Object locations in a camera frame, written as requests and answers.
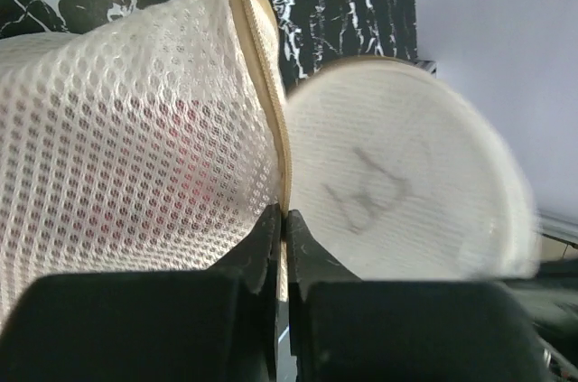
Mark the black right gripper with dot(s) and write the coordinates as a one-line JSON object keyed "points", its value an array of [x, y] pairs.
{"points": [[550, 300]]}

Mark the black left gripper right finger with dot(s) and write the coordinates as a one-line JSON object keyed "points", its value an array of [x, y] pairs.
{"points": [[346, 329]]}

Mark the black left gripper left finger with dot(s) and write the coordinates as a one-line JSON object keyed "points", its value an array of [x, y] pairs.
{"points": [[217, 324]]}

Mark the red bra inside bag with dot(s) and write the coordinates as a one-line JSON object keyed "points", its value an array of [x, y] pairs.
{"points": [[157, 167]]}

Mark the white mesh cylindrical laundry bag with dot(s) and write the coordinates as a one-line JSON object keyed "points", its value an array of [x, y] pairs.
{"points": [[397, 175]]}

